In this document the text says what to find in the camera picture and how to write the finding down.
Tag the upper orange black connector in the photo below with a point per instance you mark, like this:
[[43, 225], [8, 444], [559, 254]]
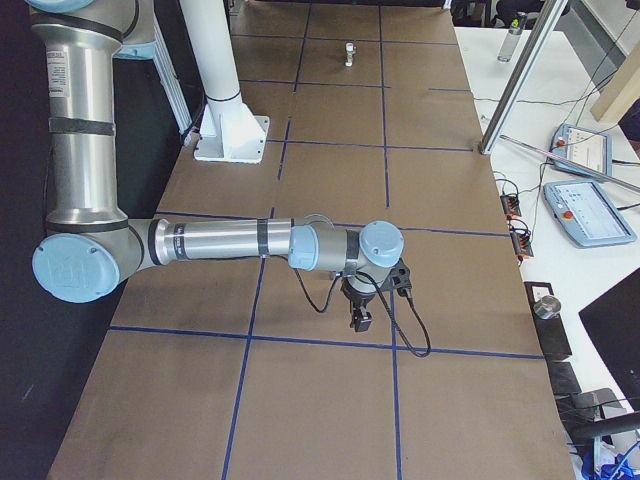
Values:
[[511, 206]]

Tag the steel cylinder weight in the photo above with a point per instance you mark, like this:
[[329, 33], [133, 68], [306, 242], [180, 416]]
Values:
[[547, 307]]

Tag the orange black connector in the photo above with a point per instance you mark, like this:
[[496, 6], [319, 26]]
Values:
[[511, 206], [521, 242]]

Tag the lower teach pendant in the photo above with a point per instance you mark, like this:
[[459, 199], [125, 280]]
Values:
[[586, 214]]

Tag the lower orange black connector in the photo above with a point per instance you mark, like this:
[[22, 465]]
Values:
[[521, 242]]

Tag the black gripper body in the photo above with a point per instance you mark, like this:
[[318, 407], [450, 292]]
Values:
[[358, 301]]

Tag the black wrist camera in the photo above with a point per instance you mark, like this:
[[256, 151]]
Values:
[[399, 279]]

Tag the clear water bottle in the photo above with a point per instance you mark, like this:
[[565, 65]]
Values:
[[512, 37]]

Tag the thin metal rod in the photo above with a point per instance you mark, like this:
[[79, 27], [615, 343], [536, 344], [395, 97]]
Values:
[[582, 169]]

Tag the teach pendant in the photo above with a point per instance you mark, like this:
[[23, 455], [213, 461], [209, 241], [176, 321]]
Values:
[[586, 214], [583, 146]]

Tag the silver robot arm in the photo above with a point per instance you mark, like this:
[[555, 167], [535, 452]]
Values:
[[91, 245]]

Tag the black block stack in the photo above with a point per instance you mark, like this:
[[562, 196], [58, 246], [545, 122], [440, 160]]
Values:
[[553, 340]]

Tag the white column with base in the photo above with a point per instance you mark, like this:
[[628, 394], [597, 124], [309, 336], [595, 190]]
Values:
[[229, 131]]

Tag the aluminium frame post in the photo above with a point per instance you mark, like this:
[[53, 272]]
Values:
[[549, 16]]

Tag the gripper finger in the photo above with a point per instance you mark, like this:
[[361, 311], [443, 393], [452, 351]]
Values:
[[355, 319], [365, 321]]

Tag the upper teach pendant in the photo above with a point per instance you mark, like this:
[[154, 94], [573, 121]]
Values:
[[583, 146]]

